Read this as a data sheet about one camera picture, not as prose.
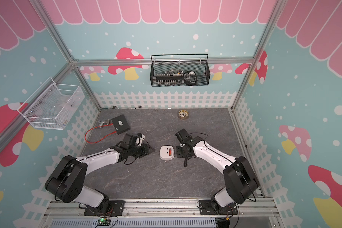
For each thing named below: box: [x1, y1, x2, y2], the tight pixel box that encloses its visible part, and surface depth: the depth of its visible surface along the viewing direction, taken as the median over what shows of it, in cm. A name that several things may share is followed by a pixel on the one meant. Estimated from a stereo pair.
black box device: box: [111, 114, 131, 135], surface depth 111 cm
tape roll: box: [178, 109, 190, 120], surface depth 118 cm
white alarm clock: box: [159, 144, 175, 162], surface depth 93 cm
